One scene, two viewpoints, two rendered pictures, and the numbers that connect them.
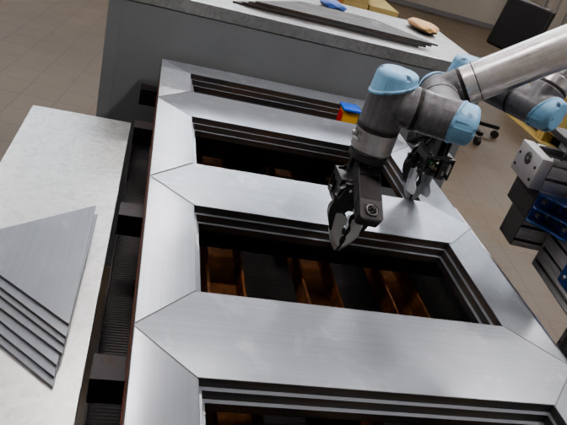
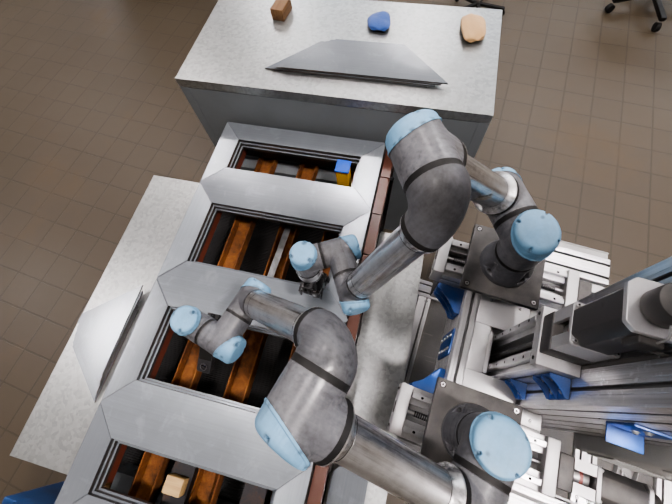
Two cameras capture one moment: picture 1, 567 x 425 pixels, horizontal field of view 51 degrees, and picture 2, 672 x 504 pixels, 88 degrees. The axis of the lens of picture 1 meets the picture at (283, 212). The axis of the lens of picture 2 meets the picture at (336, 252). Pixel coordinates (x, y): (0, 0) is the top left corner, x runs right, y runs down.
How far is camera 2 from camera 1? 1.38 m
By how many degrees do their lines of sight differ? 45
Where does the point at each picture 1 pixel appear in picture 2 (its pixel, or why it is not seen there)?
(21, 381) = (86, 396)
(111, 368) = not seen: hidden behind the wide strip
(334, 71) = (347, 120)
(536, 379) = (280, 468)
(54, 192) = (137, 263)
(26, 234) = (104, 310)
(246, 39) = (274, 104)
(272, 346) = (151, 423)
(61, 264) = (111, 334)
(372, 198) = (205, 359)
